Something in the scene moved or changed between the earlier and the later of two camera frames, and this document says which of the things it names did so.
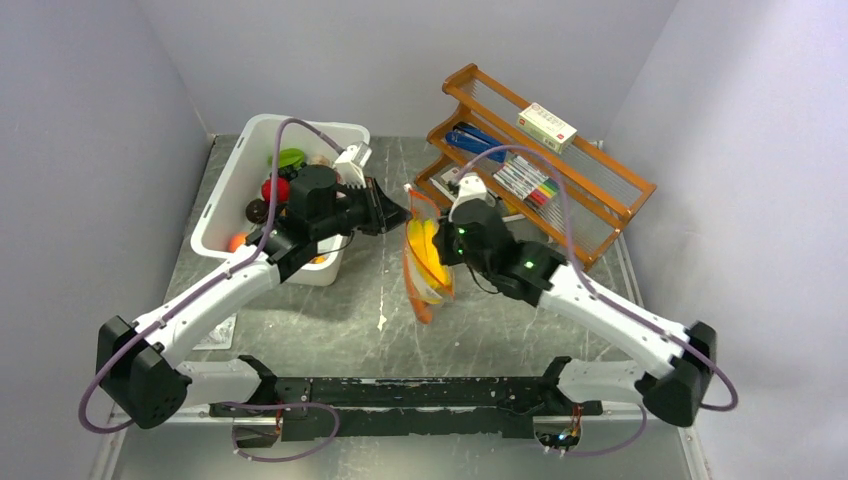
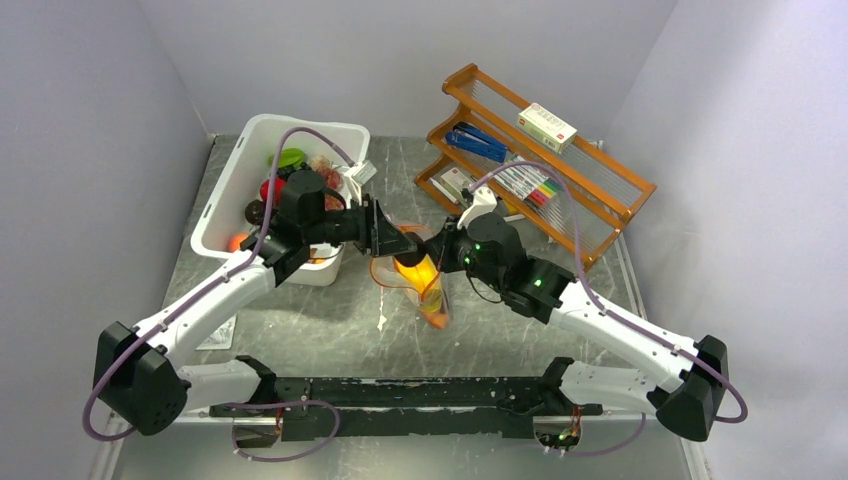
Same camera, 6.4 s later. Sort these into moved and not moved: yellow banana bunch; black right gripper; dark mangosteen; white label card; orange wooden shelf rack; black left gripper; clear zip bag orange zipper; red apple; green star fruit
Moved: clear zip bag orange zipper; black left gripper; yellow banana bunch
Not moved: red apple; dark mangosteen; green star fruit; black right gripper; white label card; orange wooden shelf rack
